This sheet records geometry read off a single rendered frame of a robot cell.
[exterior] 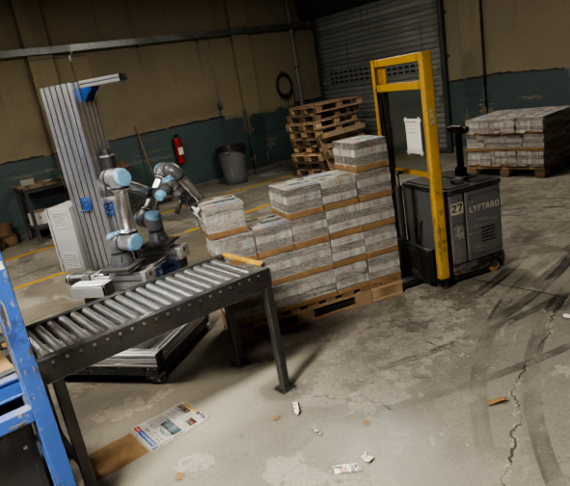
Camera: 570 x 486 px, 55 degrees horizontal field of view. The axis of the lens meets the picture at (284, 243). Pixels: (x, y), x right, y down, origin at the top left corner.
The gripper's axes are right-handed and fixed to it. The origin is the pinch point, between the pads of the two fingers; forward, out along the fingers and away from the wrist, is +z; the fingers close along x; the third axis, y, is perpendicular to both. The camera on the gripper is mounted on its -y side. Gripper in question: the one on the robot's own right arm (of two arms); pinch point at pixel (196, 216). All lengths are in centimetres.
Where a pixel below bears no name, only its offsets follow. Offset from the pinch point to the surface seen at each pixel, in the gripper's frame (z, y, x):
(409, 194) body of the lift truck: 119, 151, 23
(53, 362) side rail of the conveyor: -30, -97, -137
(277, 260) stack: 61, 21, -18
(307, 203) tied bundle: 45, 66, -18
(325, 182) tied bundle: 42, 86, -18
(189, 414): 64, -86, -90
